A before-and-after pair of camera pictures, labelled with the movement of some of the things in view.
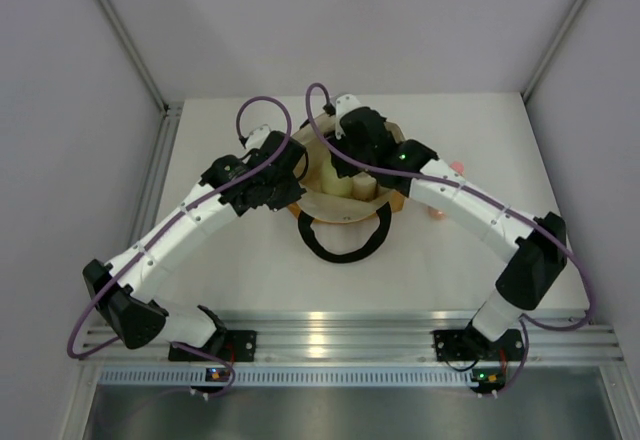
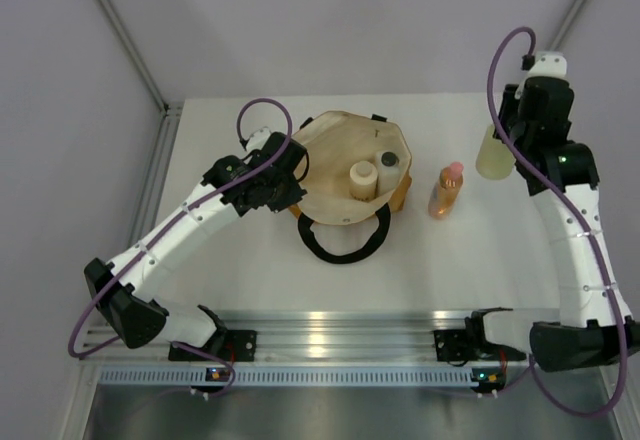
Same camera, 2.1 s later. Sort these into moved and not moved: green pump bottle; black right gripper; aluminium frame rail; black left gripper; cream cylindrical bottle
Moved: black right gripper; green pump bottle
Not moved: cream cylindrical bottle; black left gripper; aluminium frame rail
